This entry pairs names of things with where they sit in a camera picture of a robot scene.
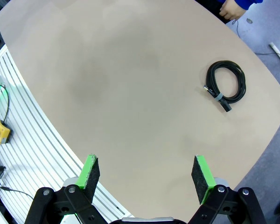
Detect silver aluminium frame rails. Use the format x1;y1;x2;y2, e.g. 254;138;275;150
0;44;133;224

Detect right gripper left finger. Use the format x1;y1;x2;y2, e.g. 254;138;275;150
25;154;105;224

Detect yellow emergency stop button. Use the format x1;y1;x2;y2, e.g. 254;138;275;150
0;119;13;145

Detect black USB cable grey strap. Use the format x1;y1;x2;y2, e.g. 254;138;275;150
203;60;247;113

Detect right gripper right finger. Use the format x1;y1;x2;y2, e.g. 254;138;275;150
188;155;268;224

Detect emergency stop button cable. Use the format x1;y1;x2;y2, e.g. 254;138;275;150
0;84;10;124

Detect person's left hand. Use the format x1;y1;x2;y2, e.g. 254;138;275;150
219;0;245;21

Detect blue sleeved left forearm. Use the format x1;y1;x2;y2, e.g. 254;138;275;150
224;0;264;10

